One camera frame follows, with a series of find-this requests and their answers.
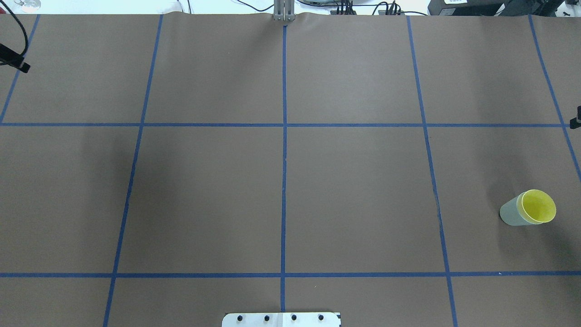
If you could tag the yellow plastic cup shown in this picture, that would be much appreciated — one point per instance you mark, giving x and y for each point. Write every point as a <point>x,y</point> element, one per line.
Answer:
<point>537,207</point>

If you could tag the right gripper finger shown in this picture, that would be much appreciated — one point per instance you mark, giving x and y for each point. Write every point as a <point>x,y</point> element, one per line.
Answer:
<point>575,122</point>

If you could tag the clear tape roll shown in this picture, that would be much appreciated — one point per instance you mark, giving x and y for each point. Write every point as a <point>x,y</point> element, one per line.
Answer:
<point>28,6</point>

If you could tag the aluminium frame post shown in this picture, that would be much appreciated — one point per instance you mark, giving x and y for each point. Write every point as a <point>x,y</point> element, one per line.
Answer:
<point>284,10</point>

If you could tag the green plastic cup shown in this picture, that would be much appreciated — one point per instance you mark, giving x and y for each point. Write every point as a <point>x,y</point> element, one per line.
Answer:
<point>512,213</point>

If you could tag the black box with label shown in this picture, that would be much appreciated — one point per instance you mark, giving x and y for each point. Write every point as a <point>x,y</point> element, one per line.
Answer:
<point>450,8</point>

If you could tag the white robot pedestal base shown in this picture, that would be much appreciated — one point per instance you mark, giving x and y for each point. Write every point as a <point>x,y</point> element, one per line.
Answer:
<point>282,319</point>

